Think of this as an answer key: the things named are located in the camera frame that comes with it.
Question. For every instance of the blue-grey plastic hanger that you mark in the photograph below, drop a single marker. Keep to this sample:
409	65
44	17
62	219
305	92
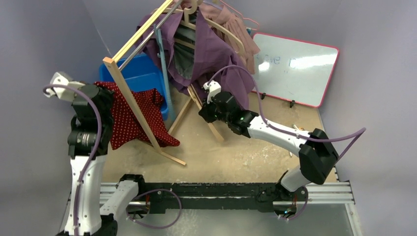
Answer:
161	55

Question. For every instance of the whiteboard with pink frame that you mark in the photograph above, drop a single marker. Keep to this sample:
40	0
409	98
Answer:
293	70

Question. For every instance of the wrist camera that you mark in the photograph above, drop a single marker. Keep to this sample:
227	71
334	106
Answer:
62	82
212	88

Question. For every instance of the pink garment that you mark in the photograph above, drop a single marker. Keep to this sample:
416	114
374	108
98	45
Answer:
222	15

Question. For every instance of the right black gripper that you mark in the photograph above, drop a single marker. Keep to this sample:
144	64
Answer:
208	112

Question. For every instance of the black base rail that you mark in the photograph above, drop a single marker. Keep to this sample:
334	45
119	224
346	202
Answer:
157	197

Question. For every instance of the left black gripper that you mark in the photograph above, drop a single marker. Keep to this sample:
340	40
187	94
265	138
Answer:
108	94

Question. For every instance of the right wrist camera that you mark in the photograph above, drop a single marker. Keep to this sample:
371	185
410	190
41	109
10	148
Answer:
212	88

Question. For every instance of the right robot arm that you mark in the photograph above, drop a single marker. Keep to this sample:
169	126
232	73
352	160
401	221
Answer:
316	155

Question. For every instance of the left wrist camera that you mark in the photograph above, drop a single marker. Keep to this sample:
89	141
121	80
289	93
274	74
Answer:
62	82

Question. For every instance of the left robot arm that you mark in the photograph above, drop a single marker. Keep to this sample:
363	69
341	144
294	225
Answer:
91	131

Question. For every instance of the red polka dot skirt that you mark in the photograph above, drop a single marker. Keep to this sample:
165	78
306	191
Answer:
126	126

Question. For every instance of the purple shirt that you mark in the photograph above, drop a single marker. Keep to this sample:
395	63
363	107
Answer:
213	58

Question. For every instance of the blue plastic bin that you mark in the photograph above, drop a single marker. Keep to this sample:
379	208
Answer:
140	74

